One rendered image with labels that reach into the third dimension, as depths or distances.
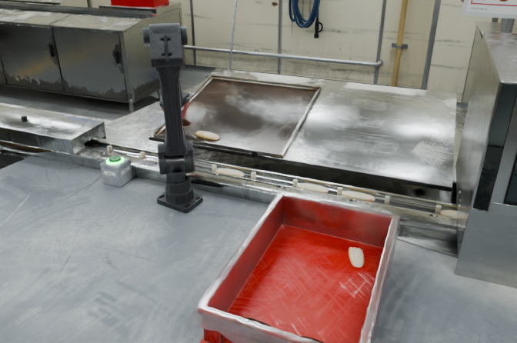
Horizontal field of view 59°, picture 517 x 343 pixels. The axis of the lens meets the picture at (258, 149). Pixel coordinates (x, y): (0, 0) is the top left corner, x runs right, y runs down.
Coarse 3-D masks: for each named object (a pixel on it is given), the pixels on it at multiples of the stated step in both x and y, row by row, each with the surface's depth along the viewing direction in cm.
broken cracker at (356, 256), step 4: (352, 248) 116; (356, 248) 116; (360, 248) 116; (352, 252) 115; (356, 252) 115; (360, 252) 115; (352, 256) 114; (356, 256) 114; (360, 256) 114; (352, 260) 113; (356, 260) 112; (360, 260) 112; (364, 260) 113; (352, 264) 112; (356, 264) 111; (360, 264) 112
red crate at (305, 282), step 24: (288, 240) 121; (312, 240) 121; (336, 240) 121; (264, 264) 113; (288, 264) 113; (312, 264) 112; (336, 264) 112; (264, 288) 105; (288, 288) 105; (312, 288) 105; (336, 288) 105; (360, 288) 105; (240, 312) 98; (264, 312) 98; (288, 312) 98; (312, 312) 98; (336, 312) 98; (360, 312) 98; (216, 336) 89; (312, 336) 92; (336, 336) 92
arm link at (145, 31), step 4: (144, 28) 112; (148, 28) 113; (180, 28) 114; (184, 28) 114; (144, 32) 112; (148, 32) 112; (180, 32) 116; (184, 32) 113; (144, 36) 112; (148, 36) 112; (184, 36) 114; (144, 40) 112; (148, 40) 113; (184, 40) 114; (148, 44) 115; (184, 44) 118
